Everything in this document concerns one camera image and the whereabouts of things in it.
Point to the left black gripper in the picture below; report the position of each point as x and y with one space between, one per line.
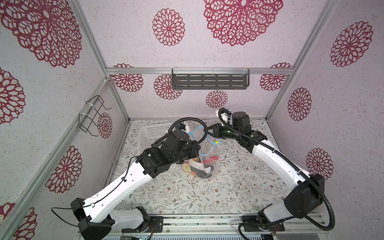
195 152

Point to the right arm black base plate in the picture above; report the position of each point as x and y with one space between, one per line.
255 227

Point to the white perforated plastic basket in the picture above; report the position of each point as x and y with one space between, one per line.
151 133

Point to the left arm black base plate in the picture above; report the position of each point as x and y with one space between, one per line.
153 225

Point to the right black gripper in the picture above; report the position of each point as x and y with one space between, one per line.
218 128

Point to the red toy chili pepper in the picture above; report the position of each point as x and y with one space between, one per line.
211 159

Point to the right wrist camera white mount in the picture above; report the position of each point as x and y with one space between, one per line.
227 116

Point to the clear zip top bag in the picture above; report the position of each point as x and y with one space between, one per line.
210 147

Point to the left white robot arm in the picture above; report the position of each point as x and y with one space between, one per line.
97 215

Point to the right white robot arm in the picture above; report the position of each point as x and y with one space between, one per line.
306 190

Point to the grey slotted wall shelf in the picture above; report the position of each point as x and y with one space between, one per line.
210 81

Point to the dark oval toy avocado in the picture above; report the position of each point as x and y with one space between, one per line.
203 175

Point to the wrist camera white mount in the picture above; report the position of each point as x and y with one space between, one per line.
227 116
184 127

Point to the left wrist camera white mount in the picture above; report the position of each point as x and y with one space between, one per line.
184 127

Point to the black wire wall rack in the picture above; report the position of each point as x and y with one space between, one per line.
97 121

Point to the yellow toy potato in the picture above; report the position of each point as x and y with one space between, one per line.
187 169

